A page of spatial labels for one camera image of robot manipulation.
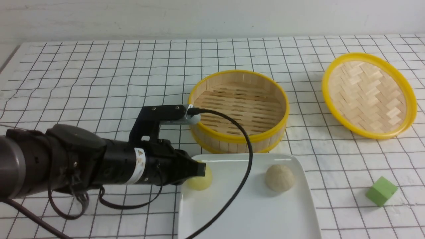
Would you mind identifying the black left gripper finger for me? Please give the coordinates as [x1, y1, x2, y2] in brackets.
[179, 150, 206, 182]

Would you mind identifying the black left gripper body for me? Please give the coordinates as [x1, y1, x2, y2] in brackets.
[135, 140, 186, 186]

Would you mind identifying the yellow steamed bun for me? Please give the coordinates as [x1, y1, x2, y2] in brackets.
[185, 164, 213, 191]

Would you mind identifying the beige steamed bun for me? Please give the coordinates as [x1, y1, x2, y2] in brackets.
[265, 164, 296, 193]

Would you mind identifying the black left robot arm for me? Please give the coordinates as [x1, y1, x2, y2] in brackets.
[0, 124, 206, 199]

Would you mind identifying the white square ceramic plate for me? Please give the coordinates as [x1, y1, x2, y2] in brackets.
[178, 153, 322, 239]

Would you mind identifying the yellow-rimmed bamboo steamer basket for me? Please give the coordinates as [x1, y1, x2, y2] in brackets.
[188, 70, 290, 153]

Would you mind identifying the green cube block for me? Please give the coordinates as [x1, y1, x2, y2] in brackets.
[365, 176, 398, 207]

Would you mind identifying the yellow-rimmed woven steamer lid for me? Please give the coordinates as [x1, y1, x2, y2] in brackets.
[322, 52, 417, 140]

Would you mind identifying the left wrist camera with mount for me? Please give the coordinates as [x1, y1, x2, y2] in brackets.
[128, 104, 201, 143]

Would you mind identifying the black left camera cable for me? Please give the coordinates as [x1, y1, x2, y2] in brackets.
[0, 108, 254, 239]

